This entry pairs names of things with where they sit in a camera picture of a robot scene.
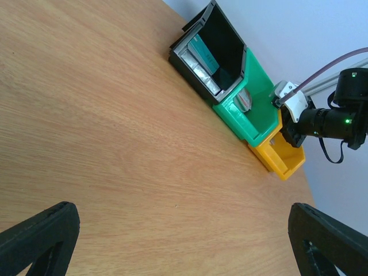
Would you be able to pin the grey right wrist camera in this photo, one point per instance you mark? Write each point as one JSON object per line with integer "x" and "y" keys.
{"x": 283, "y": 95}

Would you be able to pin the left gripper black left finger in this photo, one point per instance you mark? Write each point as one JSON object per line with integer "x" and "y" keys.
{"x": 43, "y": 243}

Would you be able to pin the red patterned card stack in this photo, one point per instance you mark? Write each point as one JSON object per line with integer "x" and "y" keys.
{"x": 243, "y": 100}

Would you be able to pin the teal card stack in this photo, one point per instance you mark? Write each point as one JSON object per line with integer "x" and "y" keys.
{"x": 201, "y": 52}

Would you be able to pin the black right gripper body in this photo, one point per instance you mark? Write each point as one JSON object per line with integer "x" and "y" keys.
{"x": 295, "y": 133}

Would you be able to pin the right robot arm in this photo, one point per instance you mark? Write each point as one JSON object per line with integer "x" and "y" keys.
{"x": 345, "y": 119}

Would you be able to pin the black plastic bin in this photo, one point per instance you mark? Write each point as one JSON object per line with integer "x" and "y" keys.
{"x": 226, "y": 46}

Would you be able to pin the yellow plastic bin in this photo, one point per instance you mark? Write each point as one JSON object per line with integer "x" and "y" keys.
{"x": 277, "y": 155}

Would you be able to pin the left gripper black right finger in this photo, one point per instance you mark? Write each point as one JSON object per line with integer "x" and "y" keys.
{"x": 323, "y": 245}

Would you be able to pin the green plastic bin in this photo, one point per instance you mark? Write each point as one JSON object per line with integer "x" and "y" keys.
{"x": 255, "y": 125}

